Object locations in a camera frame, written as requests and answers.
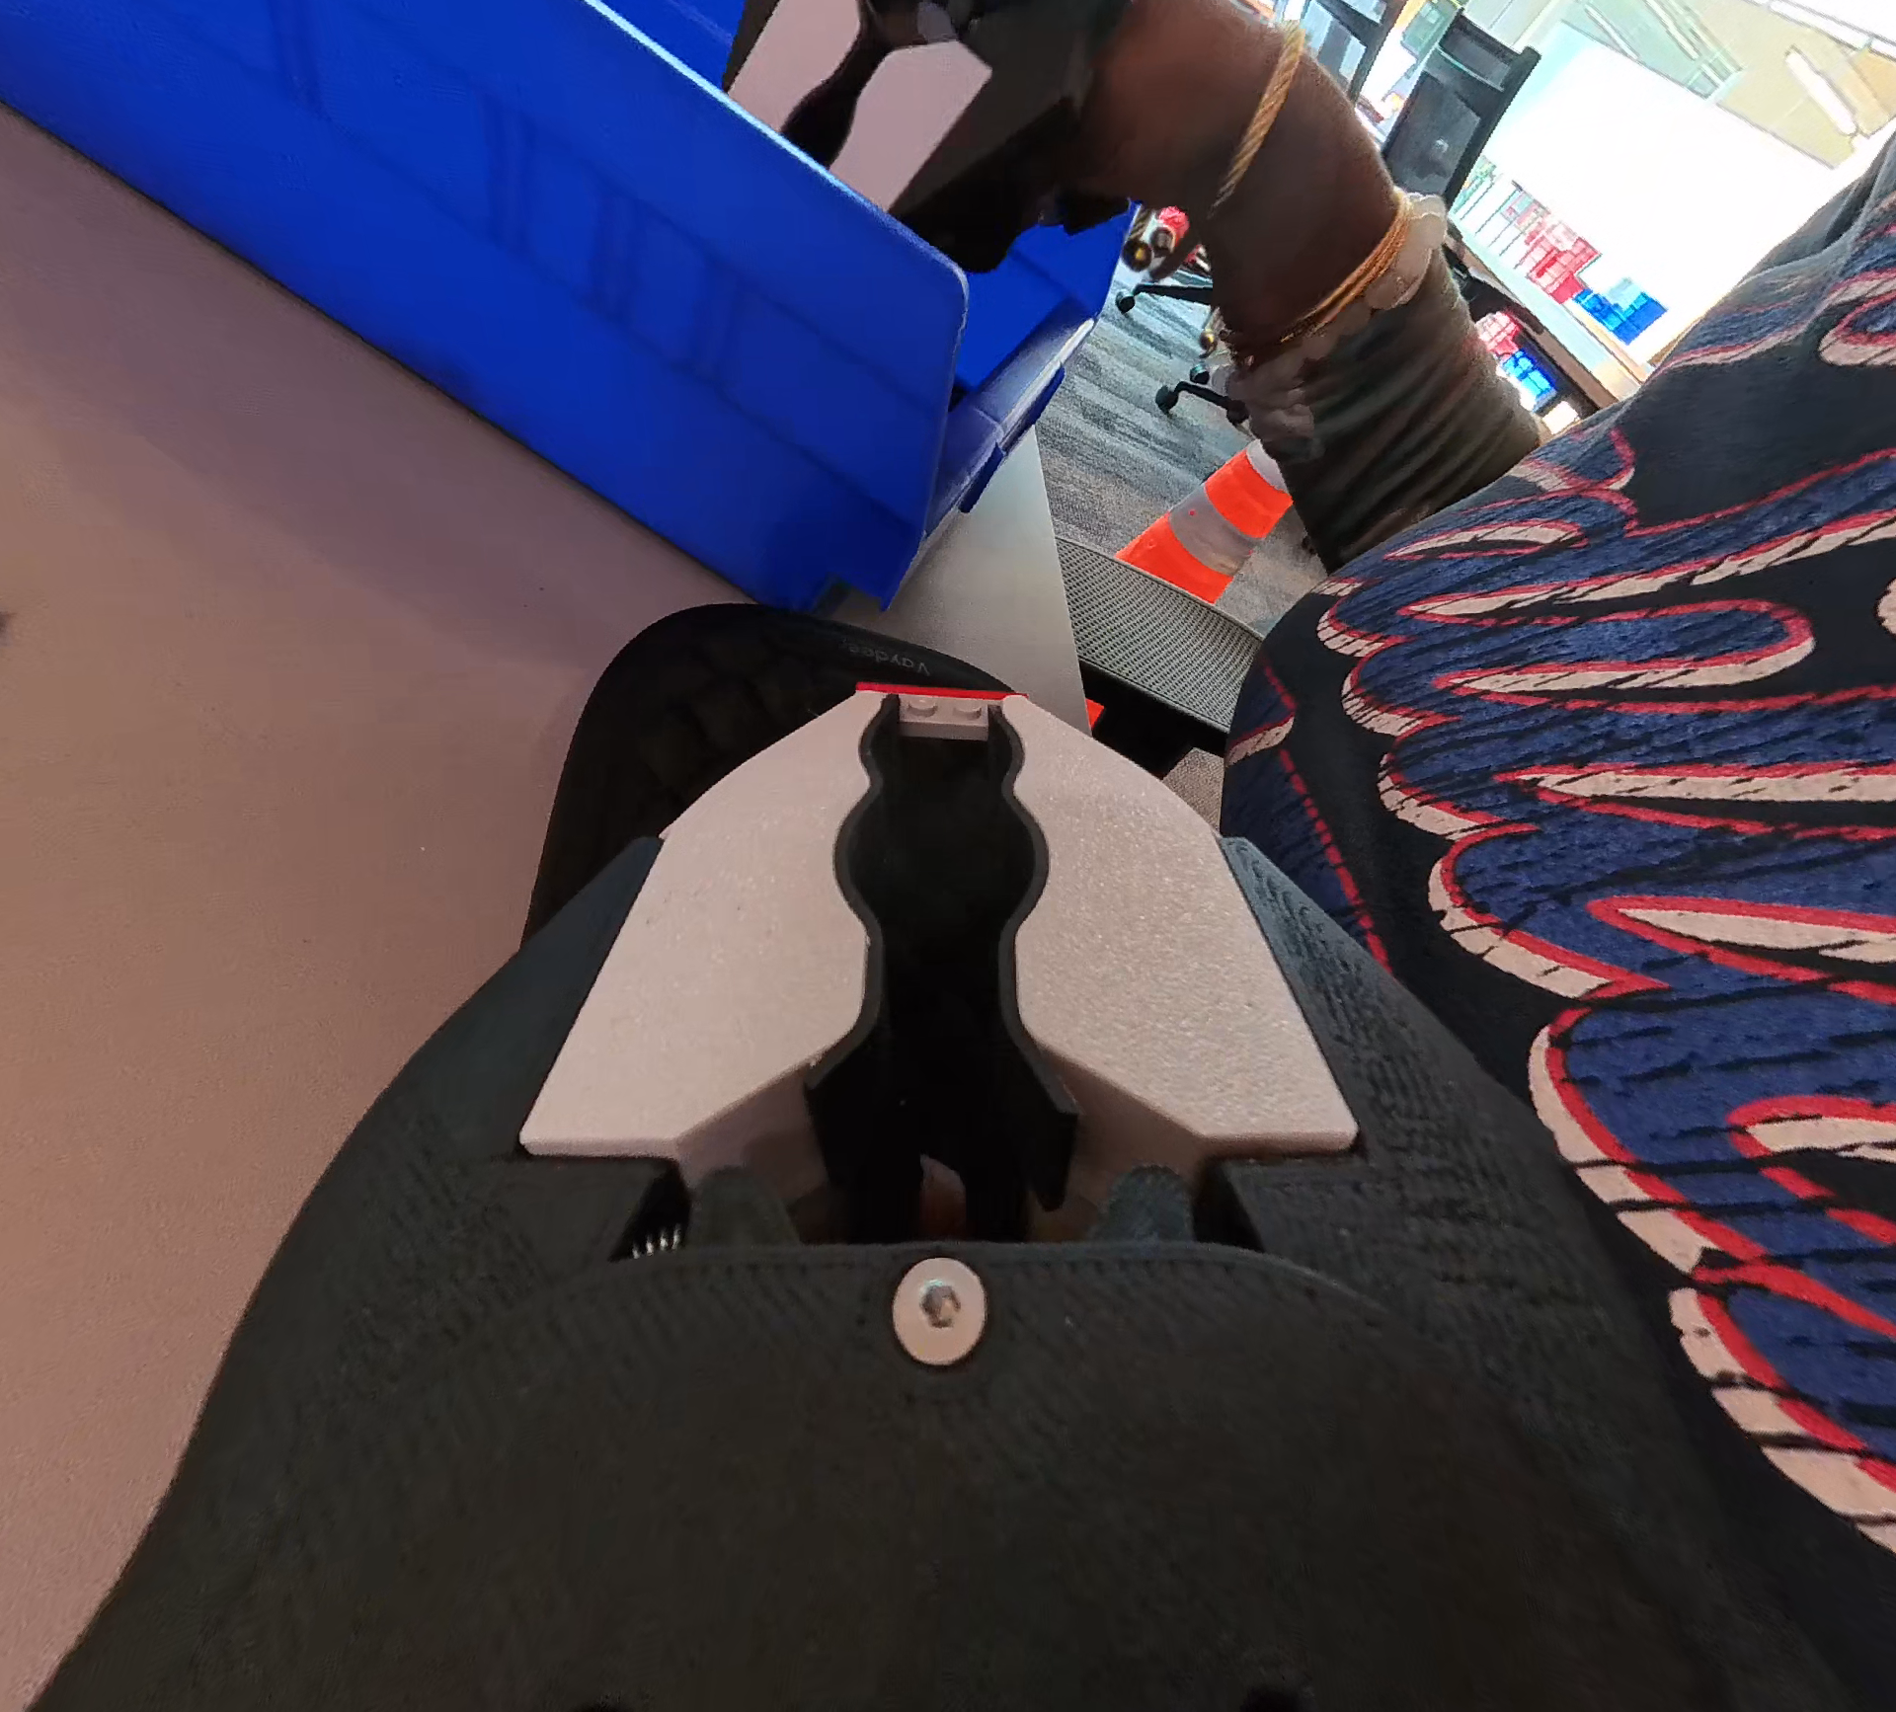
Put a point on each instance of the orange traffic cone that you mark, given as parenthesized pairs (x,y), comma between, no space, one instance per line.
(1228,513)

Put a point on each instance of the person's right forearm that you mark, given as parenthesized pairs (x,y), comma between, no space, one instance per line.
(1406,410)

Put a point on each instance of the person in graphic shirt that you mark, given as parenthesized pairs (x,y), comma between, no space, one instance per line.
(1629,779)

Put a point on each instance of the blue plastic bin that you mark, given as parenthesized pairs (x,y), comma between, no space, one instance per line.
(444,187)

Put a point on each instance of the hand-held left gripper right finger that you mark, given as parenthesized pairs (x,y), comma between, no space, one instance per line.
(1185,973)

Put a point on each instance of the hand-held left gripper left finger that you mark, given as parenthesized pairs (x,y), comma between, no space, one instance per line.
(711,973)

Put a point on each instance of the gold bangle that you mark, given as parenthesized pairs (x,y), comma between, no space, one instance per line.
(1274,98)
(1371,270)

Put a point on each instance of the shelf of coloured bins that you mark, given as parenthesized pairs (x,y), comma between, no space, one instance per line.
(1554,276)

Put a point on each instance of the person's right hand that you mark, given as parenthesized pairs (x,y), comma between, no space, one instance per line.
(1169,68)

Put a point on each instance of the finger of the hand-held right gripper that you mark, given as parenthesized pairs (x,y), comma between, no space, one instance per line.
(792,25)
(926,122)

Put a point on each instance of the red and grey lego assembly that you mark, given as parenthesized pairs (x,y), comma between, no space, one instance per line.
(940,714)

